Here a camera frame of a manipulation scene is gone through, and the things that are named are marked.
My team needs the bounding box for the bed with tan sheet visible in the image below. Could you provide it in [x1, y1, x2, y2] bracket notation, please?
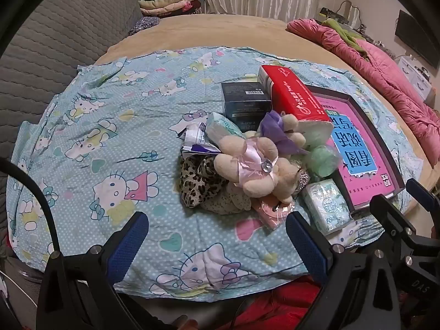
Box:
[93, 14, 440, 214]

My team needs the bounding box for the beige plush bear purple dress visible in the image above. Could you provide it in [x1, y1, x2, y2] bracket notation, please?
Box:
[258, 110, 310, 155]

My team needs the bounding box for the cluttered side table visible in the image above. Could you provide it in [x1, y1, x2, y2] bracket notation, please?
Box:
[318, 0, 373, 40]

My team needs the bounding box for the black box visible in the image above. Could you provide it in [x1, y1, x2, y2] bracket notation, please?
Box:
[221, 82, 273, 131]

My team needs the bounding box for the white drawer cabinet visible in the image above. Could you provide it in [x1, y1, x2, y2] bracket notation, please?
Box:
[399, 55, 434, 100]

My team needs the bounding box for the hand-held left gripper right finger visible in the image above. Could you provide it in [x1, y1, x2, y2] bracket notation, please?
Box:
[285, 211, 401, 330]

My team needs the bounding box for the green white tissue pack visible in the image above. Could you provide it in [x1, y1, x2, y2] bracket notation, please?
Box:
[302, 179, 351, 236]
[205, 112, 246, 143]

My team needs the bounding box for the black cable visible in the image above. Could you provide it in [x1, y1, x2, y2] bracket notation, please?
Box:
[0, 158, 61, 258]

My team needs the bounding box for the black wall television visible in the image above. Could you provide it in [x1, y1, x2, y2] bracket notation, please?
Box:
[395, 10, 440, 69]

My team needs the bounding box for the pale green plush ball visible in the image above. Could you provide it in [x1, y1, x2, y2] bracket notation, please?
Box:
[302, 120, 336, 148]
[307, 144, 341, 179]

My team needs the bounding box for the silver tiara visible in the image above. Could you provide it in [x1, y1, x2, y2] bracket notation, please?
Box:
[294, 170, 312, 189]

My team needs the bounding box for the green cloth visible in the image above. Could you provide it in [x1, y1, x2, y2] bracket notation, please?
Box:
[321, 17, 370, 59]

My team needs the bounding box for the dark patterned cloth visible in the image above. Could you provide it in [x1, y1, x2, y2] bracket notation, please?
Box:
[129, 16, 160, 37]

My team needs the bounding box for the cartoon cat printed blanket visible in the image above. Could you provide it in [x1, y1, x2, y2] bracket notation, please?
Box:
[7, 46, 425, 298]

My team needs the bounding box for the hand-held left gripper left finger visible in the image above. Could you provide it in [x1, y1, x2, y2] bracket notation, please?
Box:
[36, 211, 150, 330]

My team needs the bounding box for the beige plush bear pink dress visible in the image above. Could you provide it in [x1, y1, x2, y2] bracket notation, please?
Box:
[213, 136, 303, 205]

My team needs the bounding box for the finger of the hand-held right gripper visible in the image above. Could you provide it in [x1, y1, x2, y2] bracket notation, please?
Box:
[369, 194, 425, 248]
[406, 178, 440, 214]

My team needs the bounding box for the white packet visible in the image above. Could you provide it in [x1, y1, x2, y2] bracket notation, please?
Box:
[180, 124, 221, 153]

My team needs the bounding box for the red tissue box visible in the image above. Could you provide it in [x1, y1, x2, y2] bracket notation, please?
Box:
[258, 65, 336, 124]

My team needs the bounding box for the red cloth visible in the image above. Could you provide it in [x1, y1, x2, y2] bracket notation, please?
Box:
[237, 278, 324, 330]

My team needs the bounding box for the stack of folded clothes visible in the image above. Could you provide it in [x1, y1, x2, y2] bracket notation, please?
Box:
[137, 0, 207, 18]

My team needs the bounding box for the pink packet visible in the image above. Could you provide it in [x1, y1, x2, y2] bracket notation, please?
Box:
[252, 194, 299, 231]

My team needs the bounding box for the pink quilt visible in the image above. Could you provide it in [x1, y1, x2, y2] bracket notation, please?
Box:
[286, 19, 440, 160]

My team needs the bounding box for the white lace scrunchie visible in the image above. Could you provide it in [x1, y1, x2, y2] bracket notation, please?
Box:
[201, 186, 255, 215]

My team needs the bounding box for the dark shallow tray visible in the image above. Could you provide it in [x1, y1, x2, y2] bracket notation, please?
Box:
[307, 85, 406, 214]

